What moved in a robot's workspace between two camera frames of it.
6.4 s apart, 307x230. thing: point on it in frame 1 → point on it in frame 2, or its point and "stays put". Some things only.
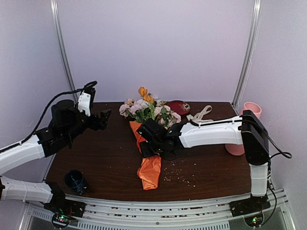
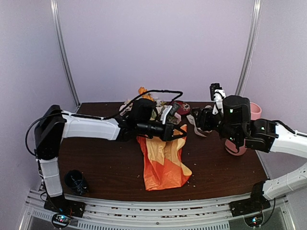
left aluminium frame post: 55,11 stays put
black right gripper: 145,152 → 202,121
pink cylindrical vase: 239,149 stays put
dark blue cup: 74,179 stays put
